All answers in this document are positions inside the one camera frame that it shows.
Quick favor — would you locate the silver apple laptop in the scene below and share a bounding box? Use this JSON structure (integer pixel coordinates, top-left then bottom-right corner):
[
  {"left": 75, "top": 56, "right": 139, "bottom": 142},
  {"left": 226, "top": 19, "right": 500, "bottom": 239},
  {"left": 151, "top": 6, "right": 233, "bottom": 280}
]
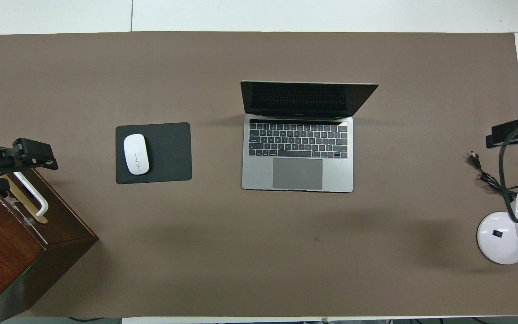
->
[{"left": 240, "top": 81, "right": 379, "bottom": 193}]

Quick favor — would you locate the dark wooden box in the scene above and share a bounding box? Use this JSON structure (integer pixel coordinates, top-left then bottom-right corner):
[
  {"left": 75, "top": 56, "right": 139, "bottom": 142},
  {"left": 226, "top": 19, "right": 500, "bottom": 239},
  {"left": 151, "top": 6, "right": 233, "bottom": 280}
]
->
[{"left": 0, "top": 166, "right": 99, "bottom": 323}]

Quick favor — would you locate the white desk lamp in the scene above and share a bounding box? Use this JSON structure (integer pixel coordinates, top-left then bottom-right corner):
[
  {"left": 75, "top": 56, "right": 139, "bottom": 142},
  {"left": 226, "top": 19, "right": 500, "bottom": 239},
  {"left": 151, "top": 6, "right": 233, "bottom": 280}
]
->
[{"left": 477, "top": 186, "right": 518, "bottom": 265}]

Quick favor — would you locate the white computer mouse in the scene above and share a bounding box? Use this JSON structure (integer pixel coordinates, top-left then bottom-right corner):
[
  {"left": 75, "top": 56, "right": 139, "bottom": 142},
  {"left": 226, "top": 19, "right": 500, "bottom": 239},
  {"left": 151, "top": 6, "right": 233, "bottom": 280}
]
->
[{"left": 123, "top": 134, "right": 150, "bottom": 175}]

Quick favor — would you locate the black mouse pad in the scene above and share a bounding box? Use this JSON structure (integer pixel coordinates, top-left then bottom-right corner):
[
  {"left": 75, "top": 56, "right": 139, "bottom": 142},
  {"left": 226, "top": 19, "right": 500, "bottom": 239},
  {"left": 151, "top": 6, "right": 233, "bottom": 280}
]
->
[{"left": 115, "top": 122, "right": 193, "bottom": 185}]

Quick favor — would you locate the brown table mat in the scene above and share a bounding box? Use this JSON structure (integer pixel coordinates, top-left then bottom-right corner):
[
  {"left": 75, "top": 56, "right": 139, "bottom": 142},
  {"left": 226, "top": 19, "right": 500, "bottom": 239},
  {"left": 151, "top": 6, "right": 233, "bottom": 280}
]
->
[{"left": 0, "top": 31, "right": 518, "bottom": 318}]

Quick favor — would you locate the black lamp power cable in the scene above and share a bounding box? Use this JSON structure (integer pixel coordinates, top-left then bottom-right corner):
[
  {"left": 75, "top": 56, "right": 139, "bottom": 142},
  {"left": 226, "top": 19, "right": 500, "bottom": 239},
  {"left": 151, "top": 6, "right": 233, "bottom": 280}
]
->
[{"left": 468, "top": 151, "right": 518, "bottom": 202}]

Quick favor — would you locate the white box handle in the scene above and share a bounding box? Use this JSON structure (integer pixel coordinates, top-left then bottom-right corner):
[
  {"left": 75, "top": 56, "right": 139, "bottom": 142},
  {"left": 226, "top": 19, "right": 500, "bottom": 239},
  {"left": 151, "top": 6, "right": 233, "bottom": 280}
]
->
[{"left": 14, "top": 171, "right": 49, "bottom": 216}]

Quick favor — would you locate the brass handle plate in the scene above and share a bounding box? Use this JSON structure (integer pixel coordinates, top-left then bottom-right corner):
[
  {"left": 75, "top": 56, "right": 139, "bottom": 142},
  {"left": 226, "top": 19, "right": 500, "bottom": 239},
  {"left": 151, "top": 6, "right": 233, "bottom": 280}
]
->
[{"left": 7, "top": 187, "right": 48, "bottom": 224}]

